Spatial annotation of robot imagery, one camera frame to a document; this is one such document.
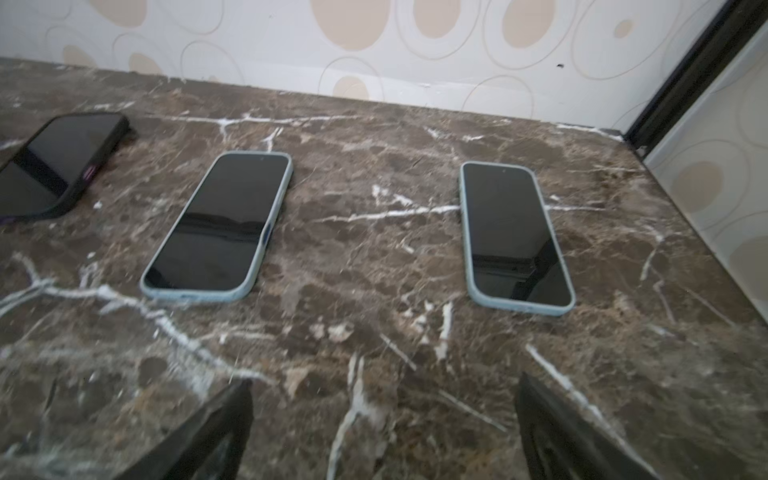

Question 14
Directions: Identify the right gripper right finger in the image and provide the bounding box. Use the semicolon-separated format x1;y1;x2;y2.
515;373;655;480

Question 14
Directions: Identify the light blue case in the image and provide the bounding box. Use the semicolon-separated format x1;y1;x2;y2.
139;149;295;304
458;160;577;317

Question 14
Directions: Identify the black phone case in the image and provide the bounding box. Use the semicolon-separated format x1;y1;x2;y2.
0;112;131;224

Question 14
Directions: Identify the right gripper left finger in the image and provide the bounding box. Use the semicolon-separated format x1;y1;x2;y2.
117;380;253;479

